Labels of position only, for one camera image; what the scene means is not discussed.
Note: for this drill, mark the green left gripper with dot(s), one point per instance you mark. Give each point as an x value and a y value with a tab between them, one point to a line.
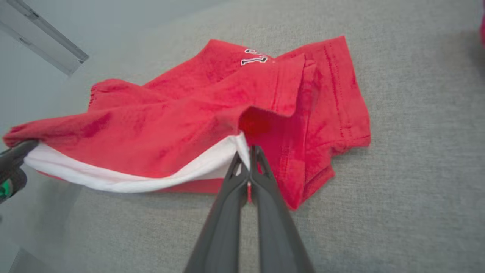
9	187

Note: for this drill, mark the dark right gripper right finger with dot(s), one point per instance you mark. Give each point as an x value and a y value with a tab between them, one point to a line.
276	235

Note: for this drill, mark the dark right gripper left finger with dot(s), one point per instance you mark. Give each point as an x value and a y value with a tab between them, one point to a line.
223	227

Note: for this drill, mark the red and white sports shirt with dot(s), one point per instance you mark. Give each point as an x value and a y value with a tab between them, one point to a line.
170	132
483	32

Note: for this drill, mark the grey partition post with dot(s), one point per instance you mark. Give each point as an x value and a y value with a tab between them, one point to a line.
38	36

